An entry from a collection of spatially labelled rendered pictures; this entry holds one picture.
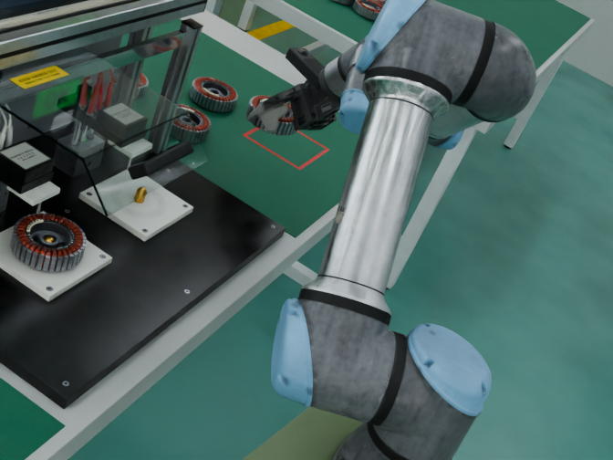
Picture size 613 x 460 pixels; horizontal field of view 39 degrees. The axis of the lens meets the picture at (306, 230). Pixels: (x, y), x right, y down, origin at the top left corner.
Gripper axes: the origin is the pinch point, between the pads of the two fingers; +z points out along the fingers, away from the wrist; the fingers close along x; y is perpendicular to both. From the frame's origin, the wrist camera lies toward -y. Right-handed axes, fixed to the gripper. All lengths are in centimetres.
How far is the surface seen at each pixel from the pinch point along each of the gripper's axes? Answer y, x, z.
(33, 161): 10, -59, -8
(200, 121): -6.4, -4.9, 17.2
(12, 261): 23, -62, 0
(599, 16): -122, 443, 125
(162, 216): 18.3, -31.4, 2.3
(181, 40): -12.0, -23.7, -7.7
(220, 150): 0.8, -2.4, 16.3
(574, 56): -107, 444, 152
